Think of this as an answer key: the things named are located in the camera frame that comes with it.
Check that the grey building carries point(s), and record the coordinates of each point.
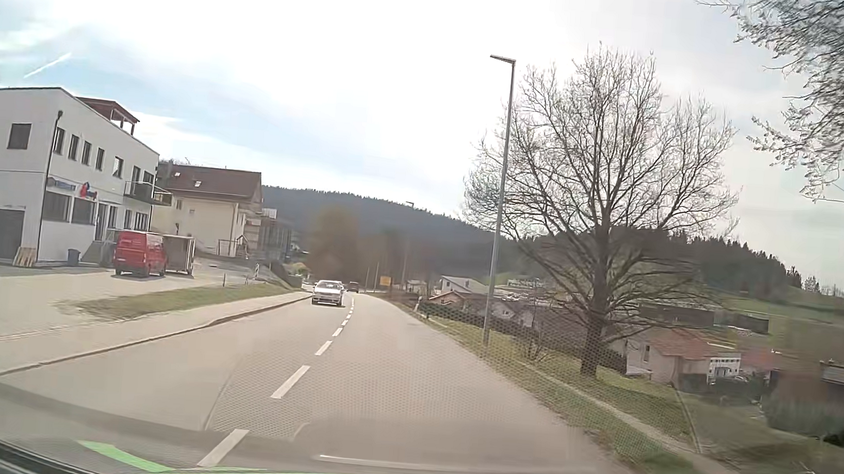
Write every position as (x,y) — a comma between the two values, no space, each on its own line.
(271,236)

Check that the dark waste bin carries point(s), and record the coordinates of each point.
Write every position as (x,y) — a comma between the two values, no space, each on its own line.
(73,257)

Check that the small house with red roof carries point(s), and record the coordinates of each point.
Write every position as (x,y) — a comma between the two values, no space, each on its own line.
(672,354)

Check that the cream house with brown roof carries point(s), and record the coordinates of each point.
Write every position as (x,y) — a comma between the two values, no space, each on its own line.
(206,209)

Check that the red van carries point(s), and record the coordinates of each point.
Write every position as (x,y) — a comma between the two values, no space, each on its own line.
(139,253)

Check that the bare tree branches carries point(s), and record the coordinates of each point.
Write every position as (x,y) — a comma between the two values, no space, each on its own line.
(841,82)

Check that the tall grey lamp post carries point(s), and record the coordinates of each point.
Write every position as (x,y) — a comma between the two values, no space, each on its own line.
(499,198)

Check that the yellow road sign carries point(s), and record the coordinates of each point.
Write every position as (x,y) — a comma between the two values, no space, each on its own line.
(385,281)

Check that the paved forecourt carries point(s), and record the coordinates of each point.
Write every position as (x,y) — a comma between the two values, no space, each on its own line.
(3,298)

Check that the grey pavement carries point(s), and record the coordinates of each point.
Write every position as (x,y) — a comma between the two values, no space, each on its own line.
(82,342)

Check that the dark car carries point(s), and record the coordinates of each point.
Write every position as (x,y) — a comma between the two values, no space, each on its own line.
(352,286)

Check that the grey asphalt road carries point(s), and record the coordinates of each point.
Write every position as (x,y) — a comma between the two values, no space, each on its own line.
(389,370)

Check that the dark hedge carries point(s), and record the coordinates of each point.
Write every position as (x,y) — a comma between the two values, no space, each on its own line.
(505,326)

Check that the grassy hillside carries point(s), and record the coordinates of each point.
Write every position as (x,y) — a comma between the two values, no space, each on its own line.
(799,323)

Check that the large bare tree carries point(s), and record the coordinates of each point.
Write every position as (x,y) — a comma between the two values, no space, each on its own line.
(601,228)

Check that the cluster of low houses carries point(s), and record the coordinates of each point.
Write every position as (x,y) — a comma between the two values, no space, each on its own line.
(474,295)

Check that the wooded hill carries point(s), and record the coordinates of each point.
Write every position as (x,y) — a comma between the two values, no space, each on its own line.
(407,228)

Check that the grey box trailer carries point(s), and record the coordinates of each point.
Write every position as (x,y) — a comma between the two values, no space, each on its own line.
(180,252)

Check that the road markings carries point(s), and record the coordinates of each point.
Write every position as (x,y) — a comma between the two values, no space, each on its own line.
(291,381)

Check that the grass strip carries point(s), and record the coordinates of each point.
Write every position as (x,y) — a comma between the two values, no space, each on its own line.
(176,297)

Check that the white flat-roofed building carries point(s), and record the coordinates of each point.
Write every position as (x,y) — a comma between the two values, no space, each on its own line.
(20,183)

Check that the white car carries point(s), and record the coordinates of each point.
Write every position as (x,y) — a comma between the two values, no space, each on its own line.
(328,292)

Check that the grass verge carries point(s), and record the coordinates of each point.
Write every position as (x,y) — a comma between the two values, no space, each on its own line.
(605,402)

